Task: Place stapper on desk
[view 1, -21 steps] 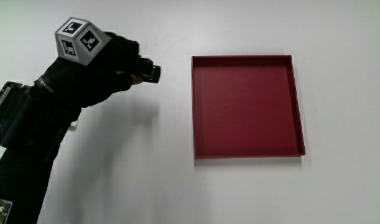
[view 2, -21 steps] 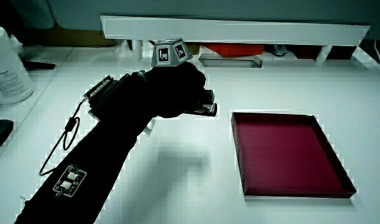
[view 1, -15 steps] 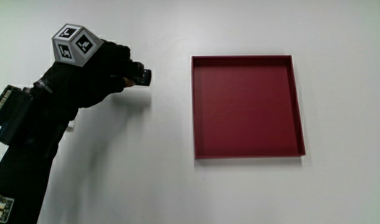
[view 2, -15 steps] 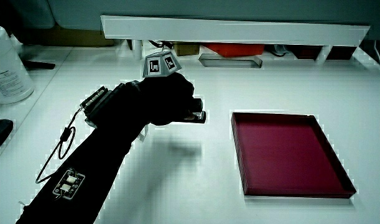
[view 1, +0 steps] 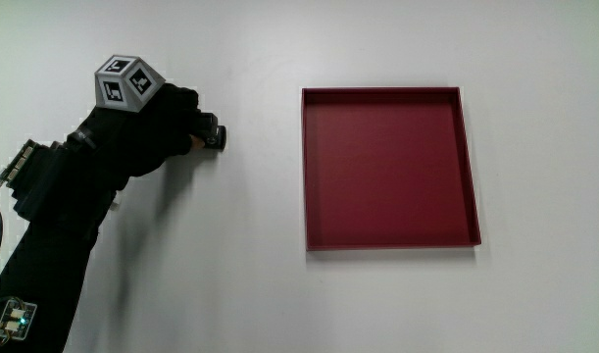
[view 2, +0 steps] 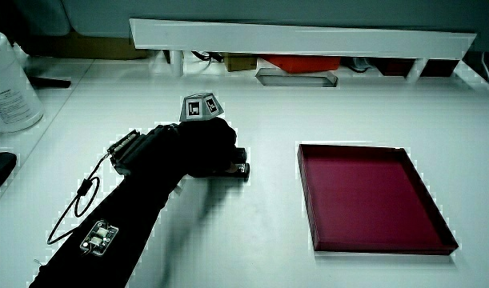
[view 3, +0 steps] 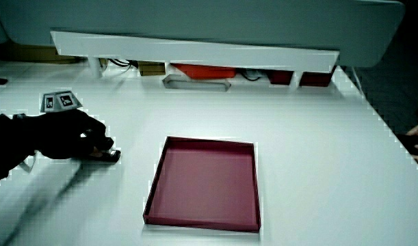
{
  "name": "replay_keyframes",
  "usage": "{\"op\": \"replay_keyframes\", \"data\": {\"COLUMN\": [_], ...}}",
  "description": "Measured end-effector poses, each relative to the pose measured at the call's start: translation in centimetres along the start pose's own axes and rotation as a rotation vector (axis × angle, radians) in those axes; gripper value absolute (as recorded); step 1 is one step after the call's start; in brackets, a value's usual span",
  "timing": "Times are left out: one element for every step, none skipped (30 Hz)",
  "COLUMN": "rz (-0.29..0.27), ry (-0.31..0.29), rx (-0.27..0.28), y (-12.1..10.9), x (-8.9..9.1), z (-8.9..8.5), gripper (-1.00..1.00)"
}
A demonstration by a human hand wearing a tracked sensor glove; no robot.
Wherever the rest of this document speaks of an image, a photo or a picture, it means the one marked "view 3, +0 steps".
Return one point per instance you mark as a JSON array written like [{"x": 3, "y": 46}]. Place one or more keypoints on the person's right hand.
[{"x": 63, "y": 135}]

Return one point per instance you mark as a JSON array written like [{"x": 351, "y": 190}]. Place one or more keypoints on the black stapler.
[{"x": 110, "y": 156}]

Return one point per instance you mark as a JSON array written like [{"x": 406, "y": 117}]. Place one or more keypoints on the white desk shelf riser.
[{"x": 195, "y": 51}]

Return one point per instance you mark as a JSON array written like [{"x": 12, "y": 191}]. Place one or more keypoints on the grey desk partition panel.
[{"x": 212, "y": 20}]

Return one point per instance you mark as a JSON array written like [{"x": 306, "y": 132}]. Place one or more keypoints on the white desk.
[{"x": 297, "y": 136}]

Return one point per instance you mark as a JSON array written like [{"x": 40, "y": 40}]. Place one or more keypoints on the brown wooden furniture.
[{"x": 34, "y": 54}]

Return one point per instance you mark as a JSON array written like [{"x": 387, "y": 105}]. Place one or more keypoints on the yellow-brown box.
[{"x": 152, "y": 68}]

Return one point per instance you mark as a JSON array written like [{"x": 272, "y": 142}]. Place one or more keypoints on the dark red shallow tray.
[{"x": 205, "y": 184}]

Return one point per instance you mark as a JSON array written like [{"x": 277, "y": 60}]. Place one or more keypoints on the orange box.
[{"x": 208, "y": 71}]

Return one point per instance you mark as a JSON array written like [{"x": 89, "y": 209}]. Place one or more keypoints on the dark red box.
[
  {"x": 315, "y": 79},
  {"x": 280, "y": 77}
]

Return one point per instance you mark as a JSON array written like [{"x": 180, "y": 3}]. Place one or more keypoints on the black phone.
[{"x": 410, "y": 143}]

